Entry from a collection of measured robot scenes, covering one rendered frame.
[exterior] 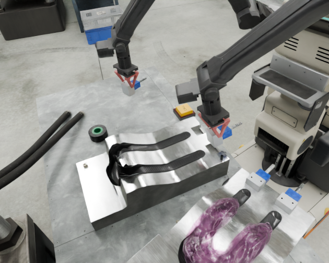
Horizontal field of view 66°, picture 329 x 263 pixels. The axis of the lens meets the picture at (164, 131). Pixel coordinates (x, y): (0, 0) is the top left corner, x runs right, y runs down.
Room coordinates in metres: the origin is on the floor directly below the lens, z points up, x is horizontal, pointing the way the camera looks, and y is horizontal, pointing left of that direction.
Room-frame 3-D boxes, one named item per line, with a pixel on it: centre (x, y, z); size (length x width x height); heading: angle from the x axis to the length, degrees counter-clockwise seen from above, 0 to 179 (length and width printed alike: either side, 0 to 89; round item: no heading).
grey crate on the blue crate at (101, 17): (3.85, 0.76, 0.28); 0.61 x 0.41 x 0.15; 103
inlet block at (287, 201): (0.41, -0.39, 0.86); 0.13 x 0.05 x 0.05; 128
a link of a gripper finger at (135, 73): (0.99, 0.14, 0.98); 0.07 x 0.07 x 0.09; 42
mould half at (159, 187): (0.59, 0.06, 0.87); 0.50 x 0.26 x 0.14; 111
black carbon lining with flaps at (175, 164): (0.58, 0.04, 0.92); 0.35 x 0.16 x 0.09; 111
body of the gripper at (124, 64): (1.00, 0.15, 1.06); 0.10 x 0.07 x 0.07; 42
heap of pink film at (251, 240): (0.29, -0.15, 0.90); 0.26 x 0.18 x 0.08; 128
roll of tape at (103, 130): (0.82, 0.29, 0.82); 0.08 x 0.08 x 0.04
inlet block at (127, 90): (1.02, 0.12, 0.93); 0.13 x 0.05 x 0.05; 132
